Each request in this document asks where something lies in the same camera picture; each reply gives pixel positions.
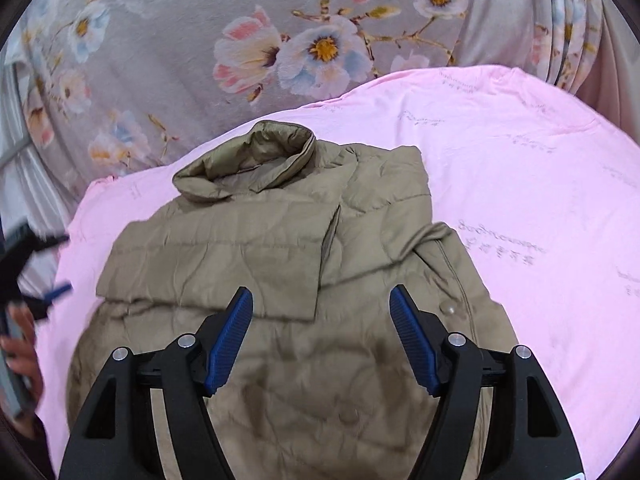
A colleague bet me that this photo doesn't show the folded grey floral quilt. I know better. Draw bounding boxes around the folded grey floral quilt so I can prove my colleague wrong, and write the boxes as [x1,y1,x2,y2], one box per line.
[457,0,608,98]

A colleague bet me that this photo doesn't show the pink blanket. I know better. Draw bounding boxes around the pink blanket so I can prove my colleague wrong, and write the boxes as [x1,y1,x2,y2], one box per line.
[35,64,640,476]

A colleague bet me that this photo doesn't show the silver grey cloth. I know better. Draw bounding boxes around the silver grey cloth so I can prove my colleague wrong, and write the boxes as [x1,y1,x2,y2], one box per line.
[0,60,76,286]

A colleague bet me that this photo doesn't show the khaki padded jacket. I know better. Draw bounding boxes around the khaki padded jacket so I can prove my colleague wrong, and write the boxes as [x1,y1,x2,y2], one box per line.
[65,120,521,480]

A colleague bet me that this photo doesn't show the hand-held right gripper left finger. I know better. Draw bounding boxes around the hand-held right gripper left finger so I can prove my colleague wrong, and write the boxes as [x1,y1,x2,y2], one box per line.
[59,286,254,480]

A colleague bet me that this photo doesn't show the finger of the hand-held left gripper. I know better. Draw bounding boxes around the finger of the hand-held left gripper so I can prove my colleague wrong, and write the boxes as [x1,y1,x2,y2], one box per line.
[27,282,73,322]
[25,232,71,257]

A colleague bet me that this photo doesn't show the grey floral bedsheet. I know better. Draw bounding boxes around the grey floral bedsheet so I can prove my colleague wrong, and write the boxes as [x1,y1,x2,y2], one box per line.
[5,0,481,186]

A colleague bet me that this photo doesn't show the person's left hand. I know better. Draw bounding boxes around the person's left hand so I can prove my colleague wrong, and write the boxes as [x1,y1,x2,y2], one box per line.
[0,305,45,436]

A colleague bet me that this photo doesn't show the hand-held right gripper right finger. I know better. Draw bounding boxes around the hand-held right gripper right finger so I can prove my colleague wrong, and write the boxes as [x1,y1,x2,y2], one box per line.
[389,284,583,480]

